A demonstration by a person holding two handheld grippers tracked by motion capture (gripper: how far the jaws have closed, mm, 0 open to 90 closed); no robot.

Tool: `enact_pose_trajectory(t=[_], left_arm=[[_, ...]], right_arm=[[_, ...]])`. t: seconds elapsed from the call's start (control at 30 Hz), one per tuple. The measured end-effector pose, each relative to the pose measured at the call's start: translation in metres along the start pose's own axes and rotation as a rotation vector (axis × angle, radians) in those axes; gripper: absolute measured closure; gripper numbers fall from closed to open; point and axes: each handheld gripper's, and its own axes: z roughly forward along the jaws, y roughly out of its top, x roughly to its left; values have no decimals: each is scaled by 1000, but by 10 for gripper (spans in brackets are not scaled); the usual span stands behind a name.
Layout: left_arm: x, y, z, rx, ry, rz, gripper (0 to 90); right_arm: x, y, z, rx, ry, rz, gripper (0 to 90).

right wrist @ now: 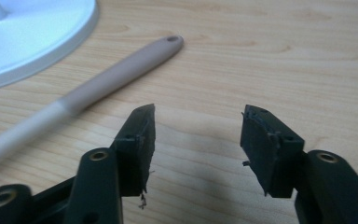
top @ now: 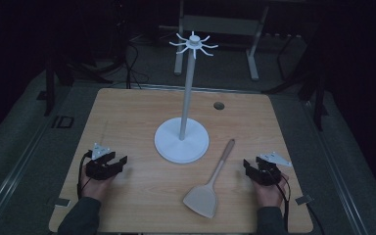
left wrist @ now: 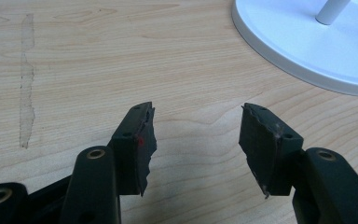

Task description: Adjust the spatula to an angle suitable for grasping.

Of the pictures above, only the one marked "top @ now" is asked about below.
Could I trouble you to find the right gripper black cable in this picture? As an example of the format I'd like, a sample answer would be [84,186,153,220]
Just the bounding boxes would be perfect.
[273,175,292,233]

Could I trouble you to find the grey metal clip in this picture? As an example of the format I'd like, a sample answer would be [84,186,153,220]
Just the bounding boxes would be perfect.
[54,197,72,209]
[294,194,314,207]

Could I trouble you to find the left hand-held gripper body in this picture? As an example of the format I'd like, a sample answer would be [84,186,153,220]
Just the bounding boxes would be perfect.
[84,142,118,181]

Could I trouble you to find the black floor cables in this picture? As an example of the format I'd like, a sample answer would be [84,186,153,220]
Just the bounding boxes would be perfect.
[118,32,151,90]

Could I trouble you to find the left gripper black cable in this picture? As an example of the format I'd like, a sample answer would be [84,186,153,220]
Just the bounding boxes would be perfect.
[76,150,93,201]

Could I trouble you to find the person's left hand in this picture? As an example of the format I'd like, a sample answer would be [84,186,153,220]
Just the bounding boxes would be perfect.
[79,168,114,202]

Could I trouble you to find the person's right hand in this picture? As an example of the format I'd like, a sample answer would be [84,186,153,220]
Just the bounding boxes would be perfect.
[252,173,290,209]

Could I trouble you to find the beige spatula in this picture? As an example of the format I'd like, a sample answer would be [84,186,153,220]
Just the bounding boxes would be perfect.
[182,138,236,219]

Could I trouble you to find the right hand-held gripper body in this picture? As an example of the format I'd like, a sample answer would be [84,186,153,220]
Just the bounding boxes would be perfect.
[254,151,293,187]

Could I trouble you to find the black stand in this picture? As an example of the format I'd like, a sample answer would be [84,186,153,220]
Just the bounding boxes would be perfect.
[42,55,114,118]
[262,32,329,132]

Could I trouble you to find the white hook rack stand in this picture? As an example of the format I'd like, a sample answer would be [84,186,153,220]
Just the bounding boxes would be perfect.
[153,30,219,165]

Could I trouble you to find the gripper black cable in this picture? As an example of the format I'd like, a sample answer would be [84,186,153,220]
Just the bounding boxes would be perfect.
[76,150,93,201]
[273,175,292,233]

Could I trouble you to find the grey metal desk frame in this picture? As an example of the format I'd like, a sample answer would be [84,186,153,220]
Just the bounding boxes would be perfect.
[173,0,271,81]

